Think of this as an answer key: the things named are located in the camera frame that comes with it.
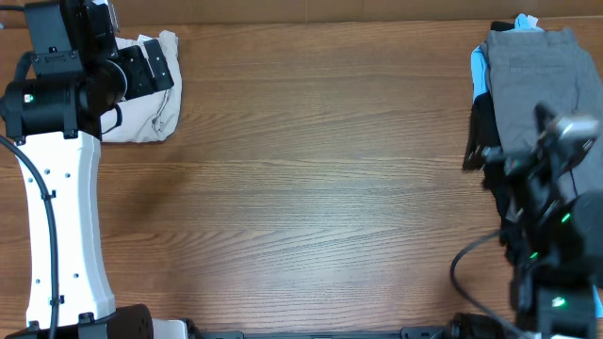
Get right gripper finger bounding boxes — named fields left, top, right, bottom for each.
left=534, top=103, right=557, bottom=136
left=462, top=140, right=484, bottom=171

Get beige shorts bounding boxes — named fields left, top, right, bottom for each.
left=101, top=30, right=183, bottom=143

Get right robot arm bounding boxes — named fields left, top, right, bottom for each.
left=439, top=103, right=602, bottom=338

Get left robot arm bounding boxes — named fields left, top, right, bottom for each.
left=1, top=0, right=198, bottom=339

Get black garment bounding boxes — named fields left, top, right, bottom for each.
left=467, top=44, right=538, bottom=266

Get grey shorts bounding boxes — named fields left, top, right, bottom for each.
left=484, top=27, right=603, bottom=199

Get light blue garment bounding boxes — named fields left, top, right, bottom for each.
left=470, top=13, right=542, bottom=101

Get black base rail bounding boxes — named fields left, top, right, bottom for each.
left=189, top=326, right=445, bottom=339

